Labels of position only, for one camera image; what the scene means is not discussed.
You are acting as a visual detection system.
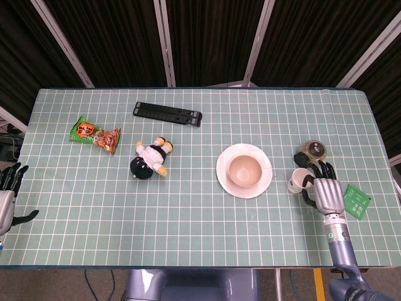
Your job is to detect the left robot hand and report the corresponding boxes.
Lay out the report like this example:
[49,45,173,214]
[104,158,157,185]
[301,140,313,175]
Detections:
[0,162,40,236]

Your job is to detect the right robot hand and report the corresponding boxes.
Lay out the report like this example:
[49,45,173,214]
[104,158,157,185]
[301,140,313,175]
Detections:
[299,160,345,216]

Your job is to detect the white paper cup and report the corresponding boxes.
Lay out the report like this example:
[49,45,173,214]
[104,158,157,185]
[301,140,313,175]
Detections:
[287,168,315,194]

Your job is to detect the round brown-lidded container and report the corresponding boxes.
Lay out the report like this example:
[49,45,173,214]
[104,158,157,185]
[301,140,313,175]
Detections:
[301,140,329,166]

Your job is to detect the green sachet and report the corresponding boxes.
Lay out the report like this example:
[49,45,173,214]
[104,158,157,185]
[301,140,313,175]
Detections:
[341,184,372,220]

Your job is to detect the small black rounded object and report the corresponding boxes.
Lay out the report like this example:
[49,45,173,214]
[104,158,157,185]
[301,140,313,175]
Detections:
[293,152,311,167]

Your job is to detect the beige bowl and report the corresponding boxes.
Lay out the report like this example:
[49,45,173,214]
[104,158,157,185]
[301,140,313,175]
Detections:
[227,154,263,188]

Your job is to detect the white table leg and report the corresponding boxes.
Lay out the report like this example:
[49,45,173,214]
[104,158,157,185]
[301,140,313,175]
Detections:
[274,268,282,301]

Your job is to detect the white round plate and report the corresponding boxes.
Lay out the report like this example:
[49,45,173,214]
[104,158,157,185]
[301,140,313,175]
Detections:
[216,143,273,199]

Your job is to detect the green orange snack bag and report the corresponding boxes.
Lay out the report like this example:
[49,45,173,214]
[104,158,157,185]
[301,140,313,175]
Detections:
[68,115,122,156]

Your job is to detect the black white plush toy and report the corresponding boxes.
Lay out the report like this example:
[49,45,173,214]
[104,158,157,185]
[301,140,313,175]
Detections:
[130,135,174,181]

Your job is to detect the green grid mat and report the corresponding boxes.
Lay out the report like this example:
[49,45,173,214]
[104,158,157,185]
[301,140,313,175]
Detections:
[0,87,401,270]

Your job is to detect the blue grey robot torso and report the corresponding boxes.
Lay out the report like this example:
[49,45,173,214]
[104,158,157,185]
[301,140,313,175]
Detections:
[125,268,261,301]

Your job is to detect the black folded stand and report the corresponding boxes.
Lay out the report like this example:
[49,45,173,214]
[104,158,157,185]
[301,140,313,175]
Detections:
[132,101,203,127]

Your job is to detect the black cable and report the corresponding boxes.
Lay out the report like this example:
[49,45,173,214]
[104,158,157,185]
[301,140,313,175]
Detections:
[83,268,96,301]

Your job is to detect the black partition panel white frame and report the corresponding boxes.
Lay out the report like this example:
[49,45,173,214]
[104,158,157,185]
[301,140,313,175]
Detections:
[34,0,172,88]
[247,0,401,88]
[159,0,272,88]
[336,18,401,166]
[0,0,95,132]

